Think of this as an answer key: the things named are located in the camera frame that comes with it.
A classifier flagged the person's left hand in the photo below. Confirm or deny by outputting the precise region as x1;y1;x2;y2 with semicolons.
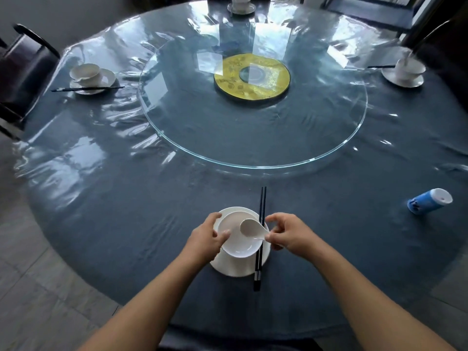
181;212;232;269

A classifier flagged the person's right hand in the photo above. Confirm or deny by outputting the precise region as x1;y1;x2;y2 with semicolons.
264;212;324;261

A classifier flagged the white ceramic plate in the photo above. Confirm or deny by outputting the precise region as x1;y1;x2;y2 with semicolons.
69;68;117;96
209;206;272;277
226;2;256;16
381;65;425;88

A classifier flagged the person's left forearm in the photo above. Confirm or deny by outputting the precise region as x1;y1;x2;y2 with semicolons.
78;248;213;351

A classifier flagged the person's right forearm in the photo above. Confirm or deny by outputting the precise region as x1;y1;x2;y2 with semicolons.
309;241;456;351

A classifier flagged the round table with blue cloth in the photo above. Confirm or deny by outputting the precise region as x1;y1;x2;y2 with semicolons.
13;0;468;340

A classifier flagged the glass lazy susan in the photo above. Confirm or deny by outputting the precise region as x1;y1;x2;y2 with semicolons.
137;31;368;170

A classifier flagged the blue white bottle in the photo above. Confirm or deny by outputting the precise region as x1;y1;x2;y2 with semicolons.
407;188;453;215

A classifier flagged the clear plastic table cover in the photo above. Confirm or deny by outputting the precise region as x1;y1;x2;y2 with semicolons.
13;0;468;326

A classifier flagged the gold turntable base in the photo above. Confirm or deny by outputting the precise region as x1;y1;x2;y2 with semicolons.
213;53;292;103

